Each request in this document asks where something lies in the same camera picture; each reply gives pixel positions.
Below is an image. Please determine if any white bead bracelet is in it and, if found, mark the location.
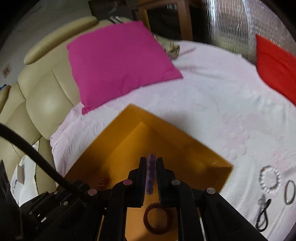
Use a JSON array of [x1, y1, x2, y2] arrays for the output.
[[259, 165, 282, 194]]

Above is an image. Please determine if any small red pillow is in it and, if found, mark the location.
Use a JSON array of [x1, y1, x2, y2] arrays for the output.
[[255, 35, 295, 104]]

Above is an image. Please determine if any black cable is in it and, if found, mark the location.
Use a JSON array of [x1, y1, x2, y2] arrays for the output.
[[0, 123, 72, 189]]

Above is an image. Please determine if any silver metal cuff bangle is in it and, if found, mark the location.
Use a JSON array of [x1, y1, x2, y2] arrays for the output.
[[284, 180, 295, 205]]

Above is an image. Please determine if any purple bead bracelet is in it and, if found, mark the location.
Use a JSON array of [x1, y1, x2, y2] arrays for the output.
[[145, 153, 156, 195]]

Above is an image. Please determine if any silver foil insulation panel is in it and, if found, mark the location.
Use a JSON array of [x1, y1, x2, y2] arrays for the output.
[[204, 0, 295, 64]]

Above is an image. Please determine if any pink white bed blanket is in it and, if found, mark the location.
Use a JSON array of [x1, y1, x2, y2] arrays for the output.
[[83, 41, 295, 240]]

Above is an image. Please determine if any dark maroon ring bangle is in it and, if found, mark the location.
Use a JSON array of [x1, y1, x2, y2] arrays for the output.
[[143, 203, 171, 235]]

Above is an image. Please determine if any beige leather sofa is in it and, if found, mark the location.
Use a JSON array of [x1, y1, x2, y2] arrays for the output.
[[1, 16, 118, 187]]

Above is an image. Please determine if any black hair tie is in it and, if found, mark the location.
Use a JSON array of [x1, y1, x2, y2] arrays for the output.
[[255, 198, 272, 232]]

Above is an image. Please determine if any floral patterned cloth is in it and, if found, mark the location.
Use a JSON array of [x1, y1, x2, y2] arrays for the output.
[[154, 34, 196, 60]]

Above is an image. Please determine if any orange cardboard tray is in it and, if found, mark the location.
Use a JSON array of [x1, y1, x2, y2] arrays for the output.
[[62, 103, 234, 241]]

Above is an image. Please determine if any magenta pillow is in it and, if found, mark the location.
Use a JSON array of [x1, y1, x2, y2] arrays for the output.
[[67, 21, 183, 114]]

